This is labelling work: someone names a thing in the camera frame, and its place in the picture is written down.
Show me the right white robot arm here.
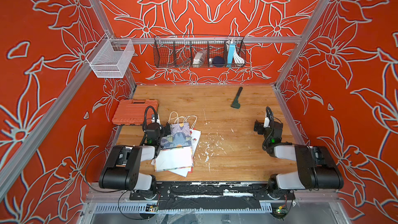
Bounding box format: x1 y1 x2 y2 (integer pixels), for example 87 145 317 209
254 106 344 194

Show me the dark blue round object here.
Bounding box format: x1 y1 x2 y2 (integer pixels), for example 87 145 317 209
212 56 225 67

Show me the white cable in basket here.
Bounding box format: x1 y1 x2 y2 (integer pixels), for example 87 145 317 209
233 48 245 66

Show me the colourful patterned paper bag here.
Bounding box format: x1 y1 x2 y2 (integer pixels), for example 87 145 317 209
154 111 198 172

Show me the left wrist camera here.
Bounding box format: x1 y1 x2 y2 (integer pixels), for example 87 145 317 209
151 114 161 124

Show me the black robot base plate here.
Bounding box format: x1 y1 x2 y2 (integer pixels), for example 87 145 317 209
128 181 296 210

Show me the black wire wall basket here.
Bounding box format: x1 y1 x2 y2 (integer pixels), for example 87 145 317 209
153 35 247 68

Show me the white happy day paper bag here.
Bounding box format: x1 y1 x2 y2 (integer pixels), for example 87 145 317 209
151 129 202 178

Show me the white wire mesh basket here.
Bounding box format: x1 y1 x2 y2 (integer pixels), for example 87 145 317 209
87 35 135 78

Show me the orange plastic tool case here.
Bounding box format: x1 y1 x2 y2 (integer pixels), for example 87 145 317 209
112 99 159 125

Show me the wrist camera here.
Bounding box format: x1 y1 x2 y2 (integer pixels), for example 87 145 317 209
263 117 270 128
151 114 161 124

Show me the dark green wrench tool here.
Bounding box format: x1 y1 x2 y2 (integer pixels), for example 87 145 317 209
231 87 243 109

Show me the silver packet in basket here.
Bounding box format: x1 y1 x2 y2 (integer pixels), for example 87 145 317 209
192 50 206 68

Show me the white slotted cable duct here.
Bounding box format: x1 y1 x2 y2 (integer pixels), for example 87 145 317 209
93 202 273 214

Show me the light blue box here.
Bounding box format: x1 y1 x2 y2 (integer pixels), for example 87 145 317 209
226 40 235 67

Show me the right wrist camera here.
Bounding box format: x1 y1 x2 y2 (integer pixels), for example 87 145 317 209
263 117 270 128

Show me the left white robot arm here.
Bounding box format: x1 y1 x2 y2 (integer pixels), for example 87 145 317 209
98 106 171 195

